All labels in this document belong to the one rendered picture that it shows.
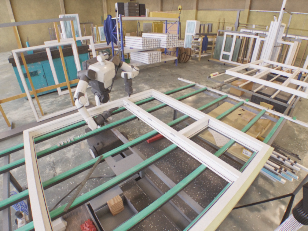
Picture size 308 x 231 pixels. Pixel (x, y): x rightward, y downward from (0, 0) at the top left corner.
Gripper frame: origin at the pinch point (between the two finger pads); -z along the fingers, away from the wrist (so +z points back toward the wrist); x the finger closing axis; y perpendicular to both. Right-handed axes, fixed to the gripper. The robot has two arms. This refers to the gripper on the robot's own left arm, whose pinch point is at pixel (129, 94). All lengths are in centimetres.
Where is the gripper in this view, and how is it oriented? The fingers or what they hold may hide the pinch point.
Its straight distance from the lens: 188.4
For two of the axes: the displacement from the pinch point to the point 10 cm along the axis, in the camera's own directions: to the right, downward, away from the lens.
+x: 6.3, 4.0, -6.7
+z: 0.0, -8.6, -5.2
